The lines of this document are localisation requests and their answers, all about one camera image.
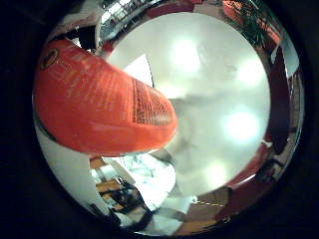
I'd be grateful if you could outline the orange spray bottle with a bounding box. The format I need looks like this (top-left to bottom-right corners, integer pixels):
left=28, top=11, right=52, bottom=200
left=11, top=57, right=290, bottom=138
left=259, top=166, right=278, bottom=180
left=33, top=39, right=179, bottom=157

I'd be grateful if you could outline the green potted plant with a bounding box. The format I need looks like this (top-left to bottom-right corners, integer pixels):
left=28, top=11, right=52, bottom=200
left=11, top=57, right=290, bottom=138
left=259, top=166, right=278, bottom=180
left=232, top=0, right=271, bottom=46

